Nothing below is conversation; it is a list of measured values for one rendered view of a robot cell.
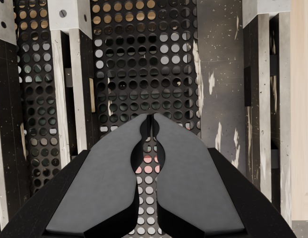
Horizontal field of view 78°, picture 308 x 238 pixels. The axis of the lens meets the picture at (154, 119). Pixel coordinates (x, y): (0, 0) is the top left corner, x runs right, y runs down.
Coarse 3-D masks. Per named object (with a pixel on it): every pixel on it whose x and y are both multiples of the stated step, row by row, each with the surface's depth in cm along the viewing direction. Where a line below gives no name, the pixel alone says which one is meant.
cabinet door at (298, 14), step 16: (304, 0) 40; (304, 16) 40; (304, 32) 41; (304, 48) 41; (304, 64) 41; (304, 80) 41; (304, 96) 41; (304, 112) 42; (304, 128) 42; (304, 144) 42; (304, 160) 42; (304, 176) 42; (304, 192) 43; (304, 208) 43
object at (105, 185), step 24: (144, 120) 11; (96, 144) 10; (120, 144) 10; (96, 168) 8; (120, 168) 8; (72, 192) 7; (96, 192) 7; (120, 192) 7; (72, 216) 6; (96, 216) 6; (120, 216) 7
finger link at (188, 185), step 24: (168, 120) 11; (168, 144) 9; (192, 144) 9; (168, 168) 8; (192, 168) 8; (216, 168) 8; (168, 192) 7; (192, 192) 7; (216, 192) 7; (168, 216) 7; (192, 216) 6; (216, 216) 6
